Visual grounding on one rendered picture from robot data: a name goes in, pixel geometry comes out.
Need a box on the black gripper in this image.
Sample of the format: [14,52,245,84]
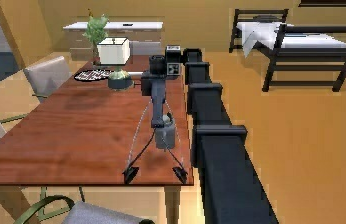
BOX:
[122,54,189,185]

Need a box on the glass milkshake mug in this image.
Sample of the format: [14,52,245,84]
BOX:
[154,112,177,151]

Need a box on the brown wooden table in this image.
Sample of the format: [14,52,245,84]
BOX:
[0,54,195,224]

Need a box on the patterned black white plate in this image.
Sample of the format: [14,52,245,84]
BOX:
[73,68,116,83]

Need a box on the white shade table lamp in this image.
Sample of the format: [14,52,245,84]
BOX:
[96,36,135,92]

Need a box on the green house plant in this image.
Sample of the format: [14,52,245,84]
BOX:
[82,12,111,66]

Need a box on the white blanket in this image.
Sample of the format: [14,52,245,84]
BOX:
[236,21,295,58]

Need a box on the black frame bed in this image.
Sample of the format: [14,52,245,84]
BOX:
[228,8,346,93]

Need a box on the dark framed wall picture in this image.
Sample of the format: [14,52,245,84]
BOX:
[297,0,346,8]

